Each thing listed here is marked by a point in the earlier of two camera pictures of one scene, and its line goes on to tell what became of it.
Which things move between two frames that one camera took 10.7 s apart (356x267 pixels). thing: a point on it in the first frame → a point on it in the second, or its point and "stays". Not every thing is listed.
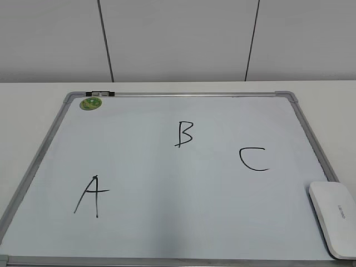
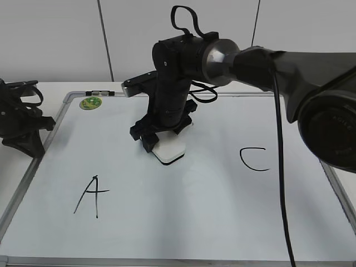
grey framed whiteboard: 172,178 stays
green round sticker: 90,103 stays
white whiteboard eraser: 334,205 → 170,148
